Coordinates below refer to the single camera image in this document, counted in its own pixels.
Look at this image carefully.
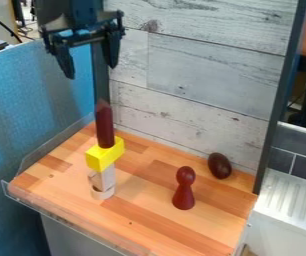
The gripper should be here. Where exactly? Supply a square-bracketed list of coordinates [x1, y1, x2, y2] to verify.
[35, 0, 127, 80]

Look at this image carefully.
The dark red cylinder block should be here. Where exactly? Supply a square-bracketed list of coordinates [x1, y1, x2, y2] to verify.
[94, 98, 117, 149]

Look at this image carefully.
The yellow block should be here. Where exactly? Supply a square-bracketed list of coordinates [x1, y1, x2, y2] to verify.
[83, 135, 127, 173]

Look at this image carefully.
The white arch block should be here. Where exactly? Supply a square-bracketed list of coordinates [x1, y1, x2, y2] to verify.
[86, 162, 117, 201]

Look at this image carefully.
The dark red pawn toy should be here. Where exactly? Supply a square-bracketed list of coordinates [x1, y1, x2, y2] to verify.
[170, 165, 198, 211]

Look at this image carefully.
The dark brown egg toy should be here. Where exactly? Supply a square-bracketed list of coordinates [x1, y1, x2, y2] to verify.
[206, 152, 234, 180]

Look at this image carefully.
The white toy sink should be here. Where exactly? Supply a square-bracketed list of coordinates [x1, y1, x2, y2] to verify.
[245, 167, 306, 256]

